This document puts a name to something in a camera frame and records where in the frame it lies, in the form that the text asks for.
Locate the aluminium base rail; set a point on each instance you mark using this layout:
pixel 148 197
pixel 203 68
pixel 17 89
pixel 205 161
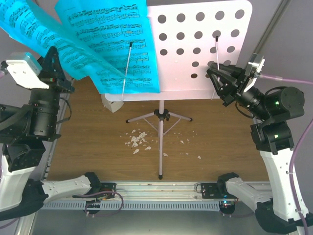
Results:
pixel 167 191

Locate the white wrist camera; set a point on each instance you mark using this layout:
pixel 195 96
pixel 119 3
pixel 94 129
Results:
pixel 25 70
pixel 253 70

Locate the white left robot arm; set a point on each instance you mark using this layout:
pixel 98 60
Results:
pixel 23 131

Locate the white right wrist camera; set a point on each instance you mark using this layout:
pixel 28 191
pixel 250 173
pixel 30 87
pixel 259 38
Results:
pixel 253 70

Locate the cyan sheet music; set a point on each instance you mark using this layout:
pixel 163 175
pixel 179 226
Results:
pixel 28 24
pixel 119 31

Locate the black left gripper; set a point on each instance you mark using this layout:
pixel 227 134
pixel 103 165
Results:
pixel 52 70

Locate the white paper scrap pile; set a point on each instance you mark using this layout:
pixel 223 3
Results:
pixel 139 140

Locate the white slotted cable duct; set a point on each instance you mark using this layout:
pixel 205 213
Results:
pixel 135 205

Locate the white tripod music stand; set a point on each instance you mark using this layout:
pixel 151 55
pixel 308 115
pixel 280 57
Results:
pixel 189 37

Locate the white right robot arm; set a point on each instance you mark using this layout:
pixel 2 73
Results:
pixel 284 211

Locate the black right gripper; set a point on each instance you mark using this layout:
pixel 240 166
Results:
pixel 232 88

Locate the white metronome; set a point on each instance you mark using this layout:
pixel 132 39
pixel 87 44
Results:
pixel 112 106

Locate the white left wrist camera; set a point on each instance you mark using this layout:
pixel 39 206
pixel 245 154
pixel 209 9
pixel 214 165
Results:
pixel 25 70

